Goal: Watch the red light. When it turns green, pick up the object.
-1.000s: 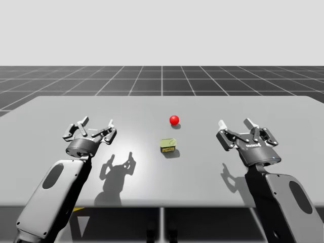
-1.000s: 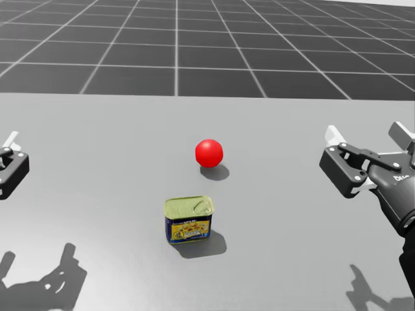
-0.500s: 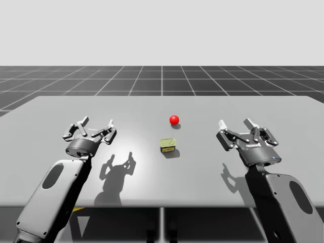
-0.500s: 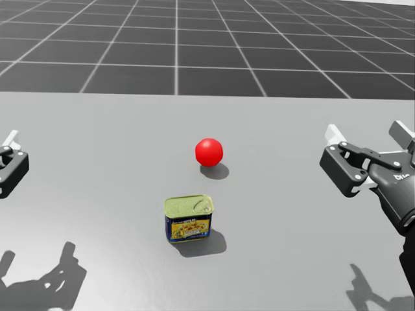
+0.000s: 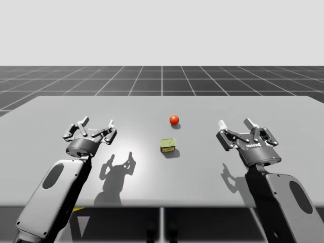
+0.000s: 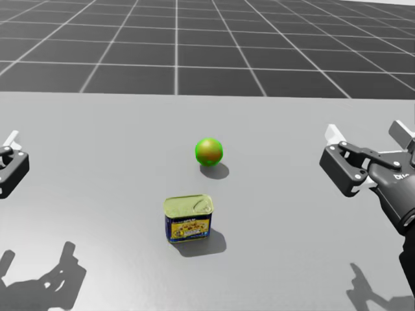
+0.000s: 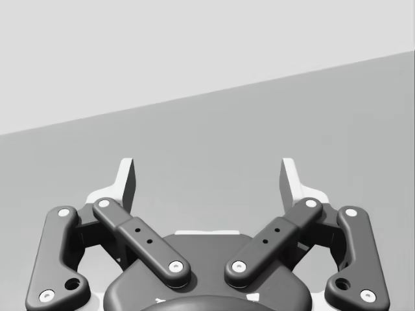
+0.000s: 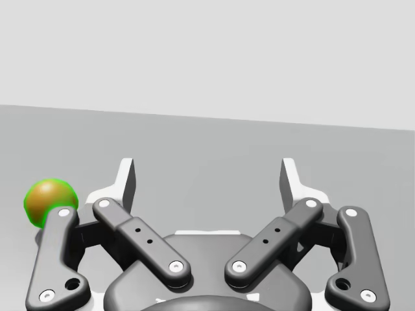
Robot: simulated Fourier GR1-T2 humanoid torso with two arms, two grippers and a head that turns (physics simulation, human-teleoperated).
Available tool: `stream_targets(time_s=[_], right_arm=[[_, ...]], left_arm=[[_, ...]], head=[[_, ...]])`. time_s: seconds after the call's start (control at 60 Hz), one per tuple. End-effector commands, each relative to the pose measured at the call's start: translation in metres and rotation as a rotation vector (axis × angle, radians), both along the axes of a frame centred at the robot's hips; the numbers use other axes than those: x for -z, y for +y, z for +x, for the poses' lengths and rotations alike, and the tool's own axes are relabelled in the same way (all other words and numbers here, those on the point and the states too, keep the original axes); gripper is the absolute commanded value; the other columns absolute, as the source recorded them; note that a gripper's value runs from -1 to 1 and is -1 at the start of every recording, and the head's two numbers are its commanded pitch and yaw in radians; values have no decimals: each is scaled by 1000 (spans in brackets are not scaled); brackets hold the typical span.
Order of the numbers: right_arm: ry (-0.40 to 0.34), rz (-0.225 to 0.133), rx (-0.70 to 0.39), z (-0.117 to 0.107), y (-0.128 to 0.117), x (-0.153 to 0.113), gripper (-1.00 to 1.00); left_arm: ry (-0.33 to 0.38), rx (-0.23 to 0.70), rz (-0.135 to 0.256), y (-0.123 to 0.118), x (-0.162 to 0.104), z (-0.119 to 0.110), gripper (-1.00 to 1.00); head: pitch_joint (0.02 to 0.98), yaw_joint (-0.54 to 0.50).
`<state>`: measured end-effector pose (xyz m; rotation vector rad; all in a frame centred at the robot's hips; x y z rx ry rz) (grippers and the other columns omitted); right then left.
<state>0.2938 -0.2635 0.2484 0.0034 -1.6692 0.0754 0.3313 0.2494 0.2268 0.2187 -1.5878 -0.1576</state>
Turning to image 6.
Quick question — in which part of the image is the green ball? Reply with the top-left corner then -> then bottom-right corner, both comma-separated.
195,137 -> 224,167

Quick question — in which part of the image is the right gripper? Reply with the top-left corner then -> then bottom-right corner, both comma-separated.
318,120 -> 415,228

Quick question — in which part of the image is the green and blue rectangular can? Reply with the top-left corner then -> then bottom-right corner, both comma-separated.
163,194 -> 215,244

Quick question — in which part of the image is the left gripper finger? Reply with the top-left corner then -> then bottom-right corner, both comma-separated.
0,130 -> 30,200

